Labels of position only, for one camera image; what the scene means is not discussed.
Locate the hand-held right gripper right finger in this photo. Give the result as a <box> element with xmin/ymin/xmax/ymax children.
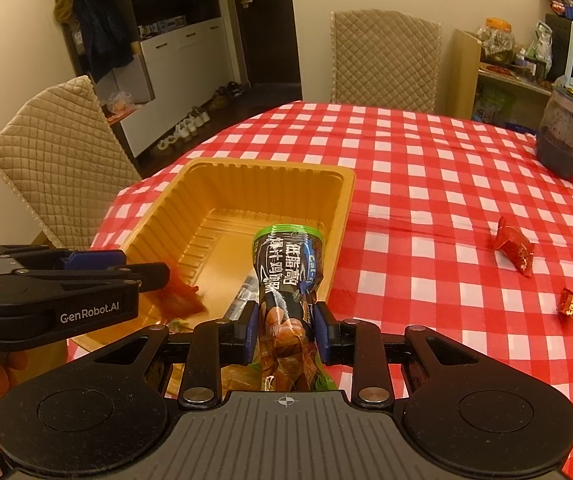
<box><xmin>315</xmin><ymin>301</ymin><xmax>487</xmax><ymax>408</ymax></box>

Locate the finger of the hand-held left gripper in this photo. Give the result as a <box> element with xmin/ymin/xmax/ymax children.
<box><xmin>0</xmin><ymin>245</ymin><xmax>127</xmax><ymax>271</ymax></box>
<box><xmin>14</xmin><ymin>262</ymin><xmax>170</xmax><ymax>292</ymax></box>

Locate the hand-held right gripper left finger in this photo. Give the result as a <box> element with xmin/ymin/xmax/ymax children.
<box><xmin>84</xmin><ymin>302</ymin><xmax>260</xmax><ymax>409</ymax></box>

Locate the silver snack packet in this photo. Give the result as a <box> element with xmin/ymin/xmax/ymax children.
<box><xmin>224</xmin><ymin>270</ymin><xmax>260</xmax><ymax>323</ymax></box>

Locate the green black snack packet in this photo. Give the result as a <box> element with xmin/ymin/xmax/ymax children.
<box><xmin>252</xmin><ymin>223</ymin><xmax>337</xmax><ymax>393</ymax></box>

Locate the yellow plastic tray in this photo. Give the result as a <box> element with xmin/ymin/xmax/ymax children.
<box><xmin>69</xmin><ymin>157</ymin><xmax>356</xmax><ymax>391</ymax></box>

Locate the beige quilted chair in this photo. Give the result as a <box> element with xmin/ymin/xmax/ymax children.
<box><xmin>330</xmin><ymin>10</ymin><xmax>442</xmax><ymax>113</ymax></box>
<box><xmin>0</xmin><ymin>75</ymin><xmax>142</xmax><ymax>251</ymax></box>

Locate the red white checked tablecloth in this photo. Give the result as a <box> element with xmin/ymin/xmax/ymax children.
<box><xmin>66</xmin><ymin>101</ymin><xmax>573</xmax><ymax>478</ymax></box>

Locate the clear plastic bag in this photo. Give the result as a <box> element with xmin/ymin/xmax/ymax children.
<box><xmin>106</xmin><ymin>91</ymin><xmax>133</xmax><ymax>113</ymax></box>

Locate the row of shoes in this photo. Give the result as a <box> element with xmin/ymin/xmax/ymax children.
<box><xmin>156</xmin><ymin>80</ymin><xmax>247</xmax><ymax>153</ymax></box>

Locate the dark hanging coat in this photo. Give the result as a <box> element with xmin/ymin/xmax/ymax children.
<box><xmin>74</xmin><ymin>0</ymin><xmax>134</xmax><ymax>81</ymax></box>

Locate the white and dark cabinet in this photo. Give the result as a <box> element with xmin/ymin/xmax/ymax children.
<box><xmin>49</xmin><ymin>0</ymin><xmax>247</xmax><ymax>158</ymax></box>

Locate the yellow hanging cloth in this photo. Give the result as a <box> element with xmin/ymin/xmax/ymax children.
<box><xmin>54</xmin><ymin>0</ymin><xmax>80</xmax><ymax>26</ymax></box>

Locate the dark wooden door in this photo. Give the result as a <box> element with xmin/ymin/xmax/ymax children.
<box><xmin>226</xmin><ymin>0</ymin><xmax>302</xmax><ymax>103</ymax></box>

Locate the wooden shelf unit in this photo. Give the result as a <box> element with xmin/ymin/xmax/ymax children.
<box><xmin>451</xmin><ymin>28</ymin><xmax>567</xmax><ymax>131</ymax></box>

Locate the dark glass jar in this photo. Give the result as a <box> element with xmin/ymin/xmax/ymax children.
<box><xmin>537</xmin><ymin>87</ymin><xmax>573</xmax><ymax>181</ymax></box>

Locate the plastic jar with orange lid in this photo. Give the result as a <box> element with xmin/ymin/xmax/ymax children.
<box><xmin>479</xmin><ymin>17</ymin><xmax>515</xmax><ymax>63</ymax></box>

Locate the green white bag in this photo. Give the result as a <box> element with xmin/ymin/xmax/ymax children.
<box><xmin>529</xmin><ymin>21</ymin><xmax>552</xmax><ymax>78</ymax></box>

